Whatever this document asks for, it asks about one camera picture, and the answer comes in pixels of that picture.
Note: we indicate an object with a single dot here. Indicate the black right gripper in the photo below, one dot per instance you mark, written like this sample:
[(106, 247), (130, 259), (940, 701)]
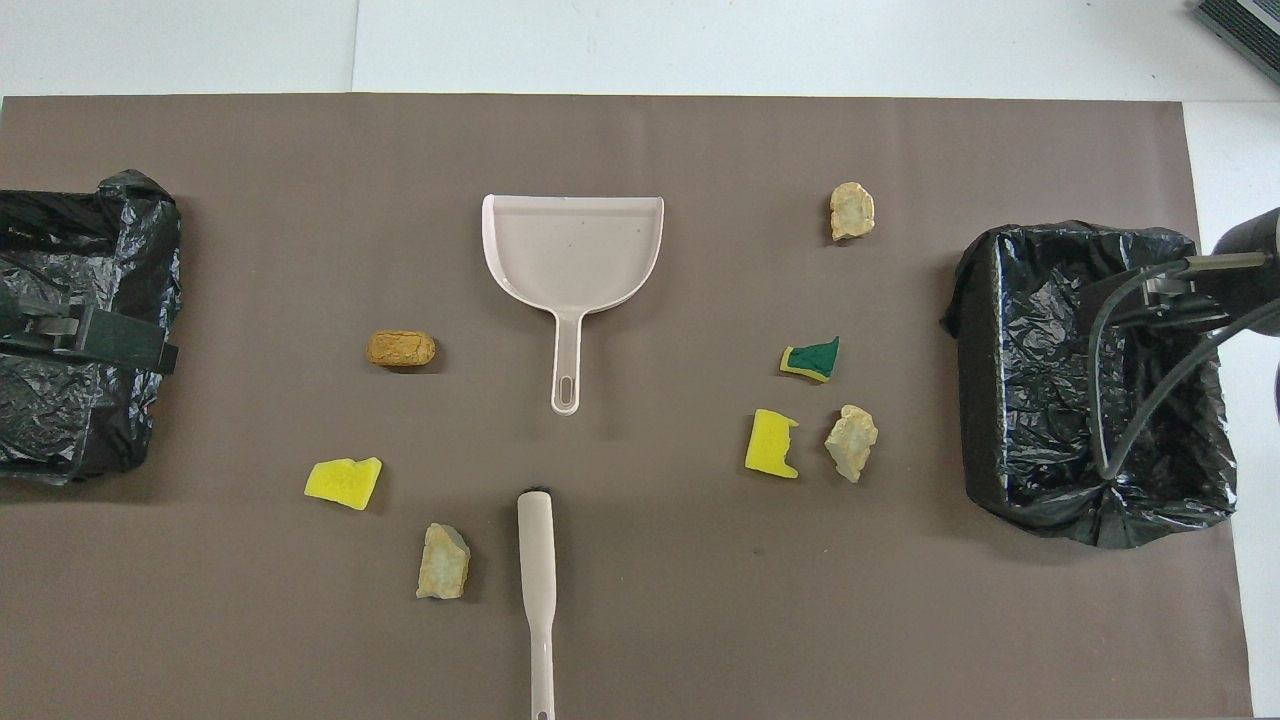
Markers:
[(1255, 265)]

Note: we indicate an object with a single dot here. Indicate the yellow sponge chunk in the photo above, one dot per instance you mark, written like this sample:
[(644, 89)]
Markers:
[(345, 483)]

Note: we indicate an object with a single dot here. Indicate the brown bread-like foam chunk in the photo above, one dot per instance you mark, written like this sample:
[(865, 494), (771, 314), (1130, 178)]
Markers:
[(400, 348)]

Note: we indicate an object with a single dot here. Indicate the green and yellow sponge wedge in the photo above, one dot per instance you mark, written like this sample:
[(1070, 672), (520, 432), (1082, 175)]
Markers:
[(815, 358)]

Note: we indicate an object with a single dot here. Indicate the notched yellow sponge piece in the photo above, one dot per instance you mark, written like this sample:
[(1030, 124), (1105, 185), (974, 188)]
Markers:
[(768, 445)]

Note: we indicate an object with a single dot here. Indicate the pink plastic dustpan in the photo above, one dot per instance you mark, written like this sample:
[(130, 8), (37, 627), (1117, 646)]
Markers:
[(570, 250)]

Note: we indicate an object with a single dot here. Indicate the pink hand brush black bristles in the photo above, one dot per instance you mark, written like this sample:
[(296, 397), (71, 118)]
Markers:
[(535, 540)]

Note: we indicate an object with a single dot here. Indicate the black bag lined bin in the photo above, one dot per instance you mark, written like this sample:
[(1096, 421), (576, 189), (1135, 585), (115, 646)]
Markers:
[(60, 430), (1040, 400)]

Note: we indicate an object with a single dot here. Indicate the dark vented device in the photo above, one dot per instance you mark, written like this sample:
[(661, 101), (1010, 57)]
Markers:
[(1250, 25)]

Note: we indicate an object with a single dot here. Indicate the brown paper table mat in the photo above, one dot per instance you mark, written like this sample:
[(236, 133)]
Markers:
[(640, 140)]

